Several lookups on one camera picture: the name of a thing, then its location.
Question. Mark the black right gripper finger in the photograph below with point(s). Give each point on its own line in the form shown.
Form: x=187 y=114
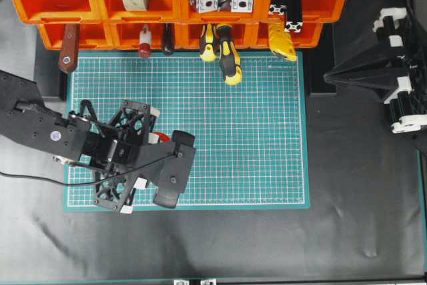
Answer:
x=379 y=68

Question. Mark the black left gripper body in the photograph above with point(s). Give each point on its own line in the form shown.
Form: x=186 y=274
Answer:
x=111 y=150

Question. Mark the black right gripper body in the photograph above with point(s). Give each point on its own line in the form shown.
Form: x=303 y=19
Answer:
x=408 y=110

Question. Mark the red vinyl tape roll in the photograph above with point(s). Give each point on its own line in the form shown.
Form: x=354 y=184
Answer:
x=162 y=137

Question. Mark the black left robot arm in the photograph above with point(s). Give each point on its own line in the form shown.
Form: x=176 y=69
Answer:
x=80 y=139

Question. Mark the orange plastic container rack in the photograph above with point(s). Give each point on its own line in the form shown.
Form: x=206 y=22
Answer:
x=105 y=24

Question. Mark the yellow utility knife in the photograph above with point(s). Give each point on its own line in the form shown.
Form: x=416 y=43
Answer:
x=280 y=42

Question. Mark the yellow black screwdriver short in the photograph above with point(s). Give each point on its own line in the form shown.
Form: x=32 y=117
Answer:
x=208 y=43

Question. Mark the green cutting mat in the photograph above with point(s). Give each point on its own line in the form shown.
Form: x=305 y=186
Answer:
x=250 y=138

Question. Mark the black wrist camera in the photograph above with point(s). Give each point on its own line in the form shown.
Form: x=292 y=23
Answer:
x=168 y=168

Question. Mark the brown wooden handle tool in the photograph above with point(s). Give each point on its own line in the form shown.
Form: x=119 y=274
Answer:
x=68 y=55

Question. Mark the red white handle tool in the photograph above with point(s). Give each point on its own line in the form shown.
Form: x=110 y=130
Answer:
x=145 y=38

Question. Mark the dark brown handle tool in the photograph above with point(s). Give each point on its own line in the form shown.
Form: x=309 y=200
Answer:
x=168 y=41

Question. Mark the grey corner bracket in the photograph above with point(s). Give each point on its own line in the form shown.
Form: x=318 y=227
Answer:
x=204 y=6

